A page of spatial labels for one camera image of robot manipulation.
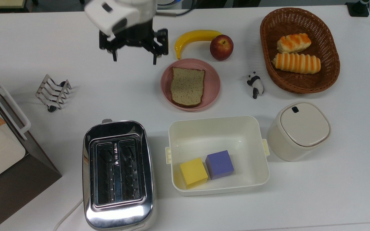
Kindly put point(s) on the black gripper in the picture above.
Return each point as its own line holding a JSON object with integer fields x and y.
{"x": 136, "y": 35}

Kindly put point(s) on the brown bread slice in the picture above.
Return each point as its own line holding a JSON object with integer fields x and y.
{"x": 187, "y": 86}

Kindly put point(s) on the white grey Franka robot arm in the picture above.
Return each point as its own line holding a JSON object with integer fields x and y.
{"x": 120, "y": 12}

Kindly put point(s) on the pink plate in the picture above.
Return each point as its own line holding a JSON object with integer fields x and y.
{"x": 214, "y": 84}

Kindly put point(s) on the short orange glazed bread roll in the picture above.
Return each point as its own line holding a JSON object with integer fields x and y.
{"x": 293, "y": 43}

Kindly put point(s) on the long striped bread roll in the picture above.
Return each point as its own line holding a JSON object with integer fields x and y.
{"x": 295, "y": 63}

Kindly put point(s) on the yellow banana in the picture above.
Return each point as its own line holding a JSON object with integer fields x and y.
{"x": 191, "y": 36}

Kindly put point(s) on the red apple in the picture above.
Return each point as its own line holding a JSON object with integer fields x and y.
{"x": 221, "y": 47}

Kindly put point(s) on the metal toast rack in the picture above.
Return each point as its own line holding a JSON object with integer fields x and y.
{"x": 52, "y": 93}

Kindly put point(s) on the white plastic container box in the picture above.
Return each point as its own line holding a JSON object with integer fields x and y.
{"x": 217, "y": 134}

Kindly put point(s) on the cream and chrome toaster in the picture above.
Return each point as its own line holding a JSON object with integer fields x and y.
{"x": 118, "y": 173}

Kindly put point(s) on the small panda figurine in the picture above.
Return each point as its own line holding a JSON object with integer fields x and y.
{"x": 255, "y": 84}

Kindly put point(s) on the yellow cube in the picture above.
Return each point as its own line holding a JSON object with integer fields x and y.
{"x": 193, "y": 173}

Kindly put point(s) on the purple cube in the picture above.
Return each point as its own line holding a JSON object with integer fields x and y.
{"x": 219, "y": 164}

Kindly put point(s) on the brown wicker basket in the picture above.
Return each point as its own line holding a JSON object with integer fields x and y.
{"x": 297, "y": 19}

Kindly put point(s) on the small white lidded bin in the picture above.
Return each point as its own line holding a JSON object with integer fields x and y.
{"x": 300, "y": 128}

